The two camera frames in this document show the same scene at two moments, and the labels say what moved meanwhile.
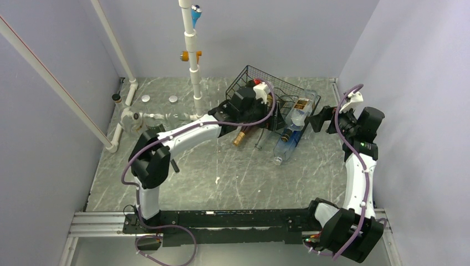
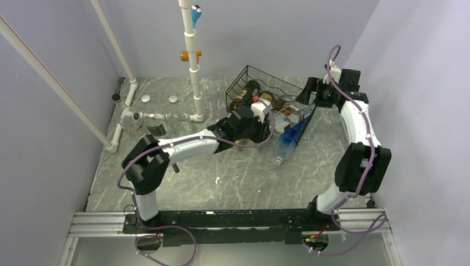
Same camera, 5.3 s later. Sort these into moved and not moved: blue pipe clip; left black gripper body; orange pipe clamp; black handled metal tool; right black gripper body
Moved: right black gripper body; left black gripper body
Not moved: black handled metal tool; blue pipe clip; orange pipe clamp
